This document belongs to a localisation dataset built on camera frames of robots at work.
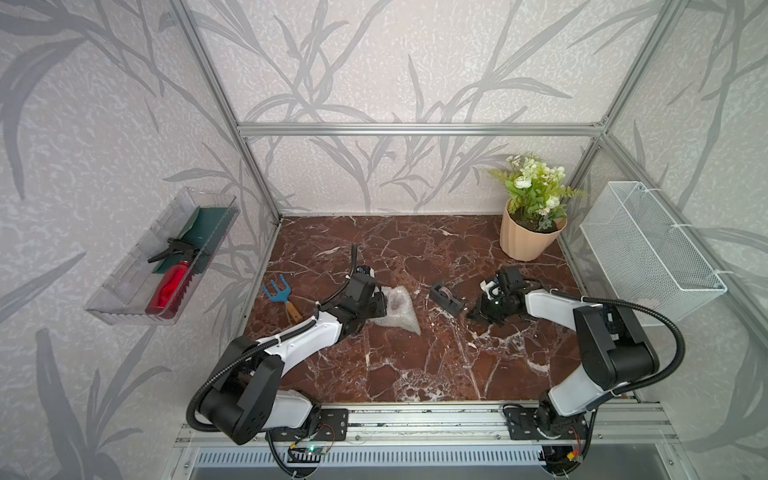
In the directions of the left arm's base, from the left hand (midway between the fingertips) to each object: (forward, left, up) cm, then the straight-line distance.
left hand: (385, 301), depth 89 cm
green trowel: (+3, +44, +25) cm, 50 cm away
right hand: (-1, -26, -5) cm, 26 cm away
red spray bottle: (-11, +42, +28) cm, 51 cm away
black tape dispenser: (+1, -18, -1) cm, 18 cm away
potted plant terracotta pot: (+19, -46, +4) cm, 50 cm away
